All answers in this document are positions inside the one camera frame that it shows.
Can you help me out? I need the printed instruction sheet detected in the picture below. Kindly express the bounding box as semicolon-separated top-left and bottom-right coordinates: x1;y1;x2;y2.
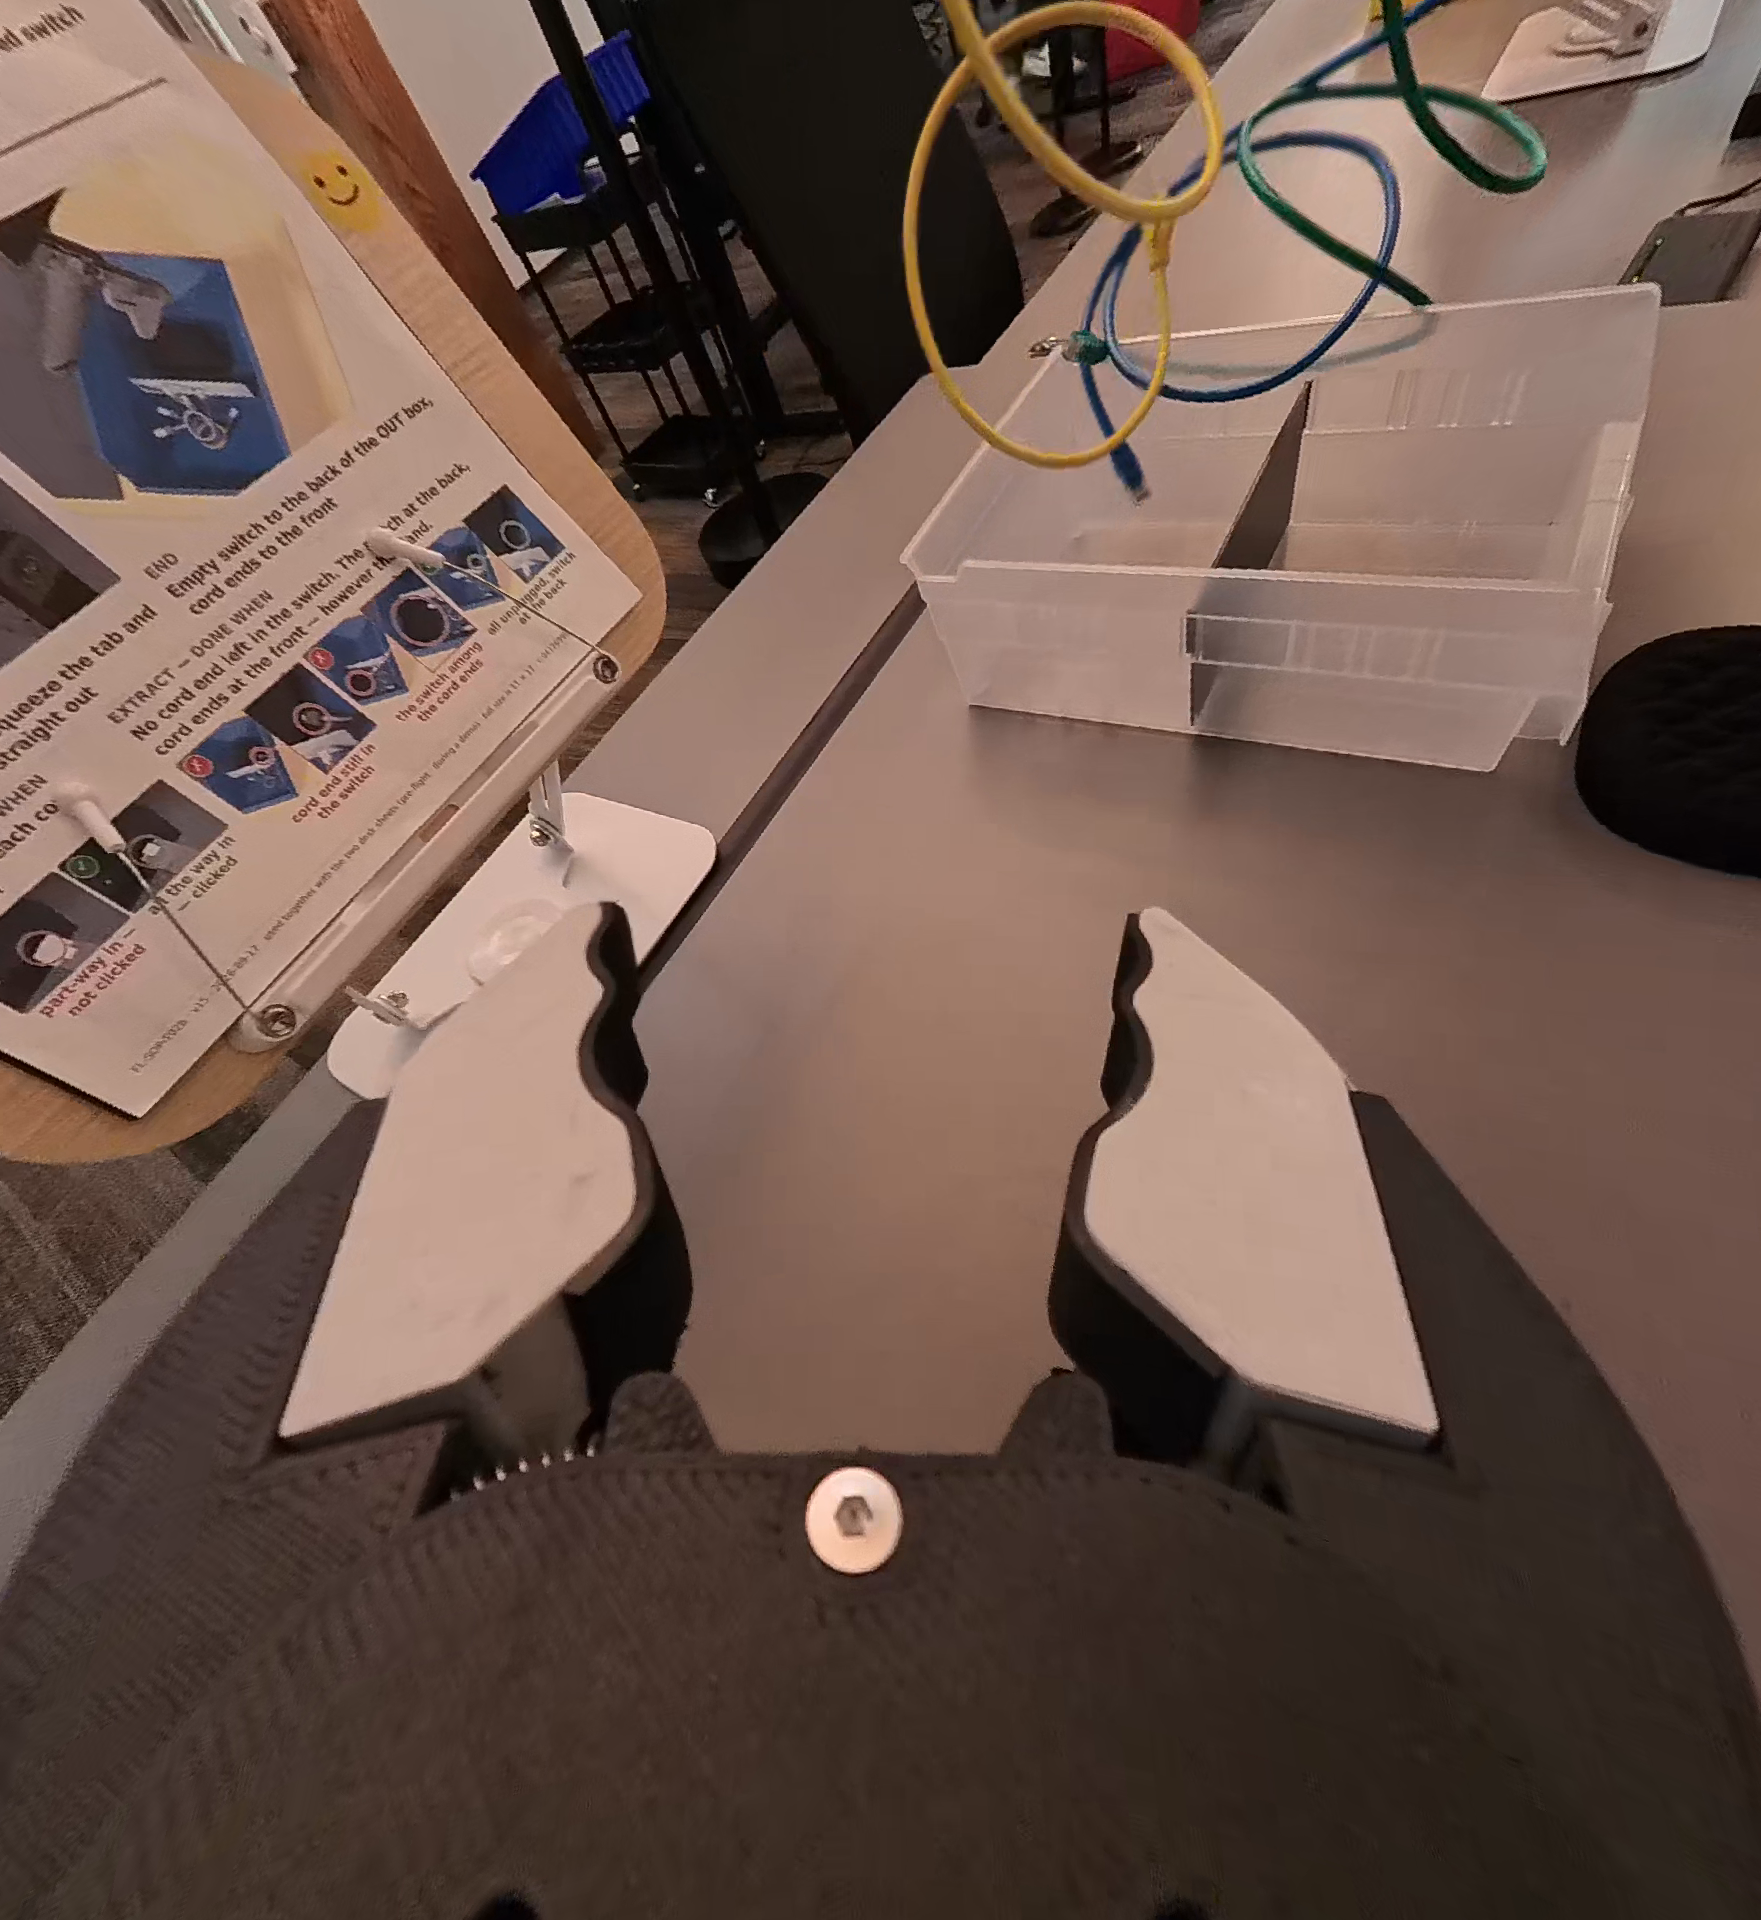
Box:
0;0;647;1119

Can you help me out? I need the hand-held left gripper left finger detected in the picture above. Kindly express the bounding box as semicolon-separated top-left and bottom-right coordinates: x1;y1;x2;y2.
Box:
277;900;697;1454

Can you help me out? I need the blue storage bin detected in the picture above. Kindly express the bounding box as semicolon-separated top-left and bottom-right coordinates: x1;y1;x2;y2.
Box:
472;31;643;215

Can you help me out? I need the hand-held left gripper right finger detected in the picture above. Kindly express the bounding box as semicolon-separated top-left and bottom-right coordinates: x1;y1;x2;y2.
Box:
1048;904;1444;1459

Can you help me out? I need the white tablet stand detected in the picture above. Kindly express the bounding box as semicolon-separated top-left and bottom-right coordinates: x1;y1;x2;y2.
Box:
1480;0;1730;102

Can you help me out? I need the black wrist rest pad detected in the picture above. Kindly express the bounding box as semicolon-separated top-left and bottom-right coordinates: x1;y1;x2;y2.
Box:
1574;629;1761;891

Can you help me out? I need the brown wooden post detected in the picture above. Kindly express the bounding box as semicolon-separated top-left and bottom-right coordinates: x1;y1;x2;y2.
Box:
266;0;597;452

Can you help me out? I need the black wire cart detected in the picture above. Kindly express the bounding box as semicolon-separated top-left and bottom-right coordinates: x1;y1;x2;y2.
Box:
497;0;831;506

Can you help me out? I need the black round floor base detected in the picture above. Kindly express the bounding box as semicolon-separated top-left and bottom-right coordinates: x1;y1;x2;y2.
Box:
704;473;831;587

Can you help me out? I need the green ethernet cable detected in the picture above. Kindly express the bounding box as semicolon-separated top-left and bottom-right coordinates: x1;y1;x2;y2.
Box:
1028;0;1548;369

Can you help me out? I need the clear plastic bin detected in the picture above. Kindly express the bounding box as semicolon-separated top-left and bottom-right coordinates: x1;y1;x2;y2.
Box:
903;278;1665;776

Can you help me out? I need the blue ethernet cable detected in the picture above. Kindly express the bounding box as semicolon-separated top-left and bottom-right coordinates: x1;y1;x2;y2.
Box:
1093;127;1410;506

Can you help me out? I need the yellow ethernet cable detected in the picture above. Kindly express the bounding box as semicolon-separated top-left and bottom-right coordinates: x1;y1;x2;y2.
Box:
903;0;1227;473

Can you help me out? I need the instruction sheet on stand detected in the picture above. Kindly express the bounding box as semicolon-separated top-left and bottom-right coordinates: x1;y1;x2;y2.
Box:
0;56;665;1167

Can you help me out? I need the dark grey adapter box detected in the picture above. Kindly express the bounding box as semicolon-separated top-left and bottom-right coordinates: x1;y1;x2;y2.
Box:
1621;204;1761;304

